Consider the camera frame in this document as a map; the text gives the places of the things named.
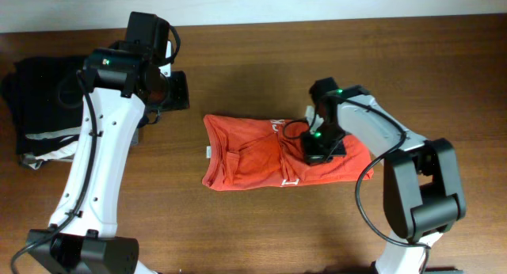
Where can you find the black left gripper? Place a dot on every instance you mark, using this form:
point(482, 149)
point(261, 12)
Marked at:
point(180, 98)

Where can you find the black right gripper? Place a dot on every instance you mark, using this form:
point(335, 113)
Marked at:
point(313, 155)

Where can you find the red orange t-shirt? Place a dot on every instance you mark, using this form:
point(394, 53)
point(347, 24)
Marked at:
point(246, 154)

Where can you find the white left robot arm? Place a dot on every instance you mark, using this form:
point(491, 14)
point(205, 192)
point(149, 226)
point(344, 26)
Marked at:
point(120, 86)

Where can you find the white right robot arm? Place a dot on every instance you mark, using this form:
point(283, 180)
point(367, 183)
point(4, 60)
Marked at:
point(422, 190)

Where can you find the folded grey white garment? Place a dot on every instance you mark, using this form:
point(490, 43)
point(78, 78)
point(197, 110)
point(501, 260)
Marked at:
point(51, 153)

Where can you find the folded black shirt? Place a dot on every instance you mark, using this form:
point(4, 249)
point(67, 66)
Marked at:
point(45, 102)

